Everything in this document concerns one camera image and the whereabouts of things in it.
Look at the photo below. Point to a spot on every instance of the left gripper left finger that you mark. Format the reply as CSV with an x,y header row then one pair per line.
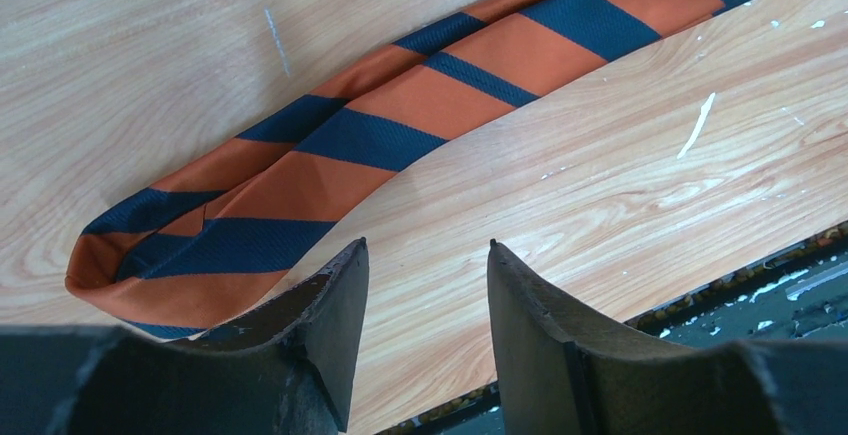
x,y
286,367

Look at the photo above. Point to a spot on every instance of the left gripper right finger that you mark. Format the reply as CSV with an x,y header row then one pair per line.
x,y
565,368

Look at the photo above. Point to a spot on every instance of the orange navy striped tie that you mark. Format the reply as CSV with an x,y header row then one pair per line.
x,y
203,244

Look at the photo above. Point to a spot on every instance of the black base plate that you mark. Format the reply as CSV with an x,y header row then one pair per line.
x,y
799,293

